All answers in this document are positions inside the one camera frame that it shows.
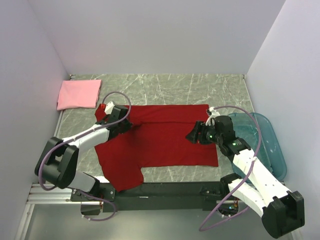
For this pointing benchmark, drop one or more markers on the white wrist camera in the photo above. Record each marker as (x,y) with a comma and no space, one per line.
(107,107)
(212,113)

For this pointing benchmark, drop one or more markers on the teal transparent plastic bin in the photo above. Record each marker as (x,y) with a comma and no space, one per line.
(270,153)

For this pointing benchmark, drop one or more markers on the folded pink t shirt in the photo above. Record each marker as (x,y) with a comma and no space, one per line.
(78,94)

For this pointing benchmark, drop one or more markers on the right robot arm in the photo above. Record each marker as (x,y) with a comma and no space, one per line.
(281,210)

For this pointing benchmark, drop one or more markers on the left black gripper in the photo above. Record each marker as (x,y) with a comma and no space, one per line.
(124,124)

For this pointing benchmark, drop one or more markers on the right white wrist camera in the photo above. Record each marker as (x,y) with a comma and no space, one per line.
(212,113)

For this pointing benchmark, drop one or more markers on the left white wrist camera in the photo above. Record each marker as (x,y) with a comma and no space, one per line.
(107,107)

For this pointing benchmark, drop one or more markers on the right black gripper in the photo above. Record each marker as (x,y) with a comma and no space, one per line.
(197,132)

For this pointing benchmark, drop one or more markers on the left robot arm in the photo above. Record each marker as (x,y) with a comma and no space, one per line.
(58,161)

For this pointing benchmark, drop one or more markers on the red t shirt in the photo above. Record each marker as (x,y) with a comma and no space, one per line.
(157,138)

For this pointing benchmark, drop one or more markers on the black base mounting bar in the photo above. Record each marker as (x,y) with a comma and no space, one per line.
(166,196)

